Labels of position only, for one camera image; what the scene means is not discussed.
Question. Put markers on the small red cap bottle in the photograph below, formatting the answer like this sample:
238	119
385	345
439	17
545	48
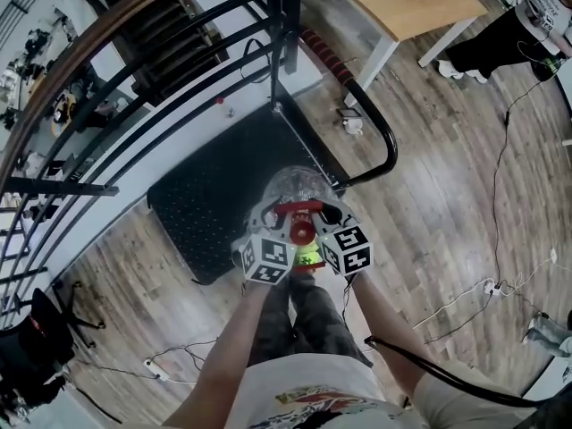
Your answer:
219	101

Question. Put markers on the black red swivel chair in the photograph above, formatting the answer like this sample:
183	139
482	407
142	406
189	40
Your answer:
36	342

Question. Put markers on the grey camouflage trousers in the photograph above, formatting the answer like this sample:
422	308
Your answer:
322	320

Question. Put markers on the white mug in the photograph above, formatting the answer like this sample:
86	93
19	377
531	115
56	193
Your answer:
354	127

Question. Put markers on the black platform trolley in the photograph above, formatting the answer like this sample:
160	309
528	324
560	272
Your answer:
214	186

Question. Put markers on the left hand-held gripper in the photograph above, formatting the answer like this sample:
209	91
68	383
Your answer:
268	262

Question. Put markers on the person's white printed t-shirt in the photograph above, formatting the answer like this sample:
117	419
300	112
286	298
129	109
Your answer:
313	373

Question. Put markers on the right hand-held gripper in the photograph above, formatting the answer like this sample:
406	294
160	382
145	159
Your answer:
348	248

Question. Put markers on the neon yellow sneaker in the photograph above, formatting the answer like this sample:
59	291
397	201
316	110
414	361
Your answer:
308	257

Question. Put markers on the person's right forearm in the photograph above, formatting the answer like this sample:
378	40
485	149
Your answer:
389	329

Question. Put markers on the wooden table white legs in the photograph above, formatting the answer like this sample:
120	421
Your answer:
402	7

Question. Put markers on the white power strip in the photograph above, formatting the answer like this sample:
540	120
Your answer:
156	370
492	288
554	255

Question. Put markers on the person's left forearm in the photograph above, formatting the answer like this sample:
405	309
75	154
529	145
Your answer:
232	347

